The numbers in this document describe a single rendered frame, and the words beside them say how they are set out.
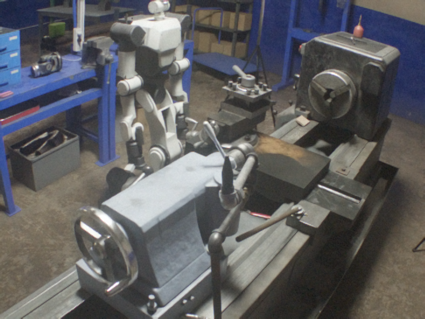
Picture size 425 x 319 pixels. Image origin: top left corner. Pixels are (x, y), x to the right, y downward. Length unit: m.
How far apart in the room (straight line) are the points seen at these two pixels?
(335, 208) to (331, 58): 1.01
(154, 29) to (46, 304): 1.43
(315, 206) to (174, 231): 0.72
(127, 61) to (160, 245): 1.23
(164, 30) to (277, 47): 4.18
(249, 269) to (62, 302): 0.60
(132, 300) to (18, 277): 1.55
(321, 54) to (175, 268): 1.63
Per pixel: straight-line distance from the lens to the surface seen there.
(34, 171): 3.20
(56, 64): 3.11
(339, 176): 1.89
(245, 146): 1.40
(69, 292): 1.28
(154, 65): 2.20
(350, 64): 2.35
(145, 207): 1.03
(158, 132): 2.35
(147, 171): 1.24
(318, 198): 1.69
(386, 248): 3.06
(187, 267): 1.13
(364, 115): 2.39
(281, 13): 6.13
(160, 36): 2.14
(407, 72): 5.66
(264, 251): 1.44
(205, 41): 6.38
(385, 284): 2.76
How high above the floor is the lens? 1.76
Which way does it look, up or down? 29 degrees down
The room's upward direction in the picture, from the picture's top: 6 degrees clockwise
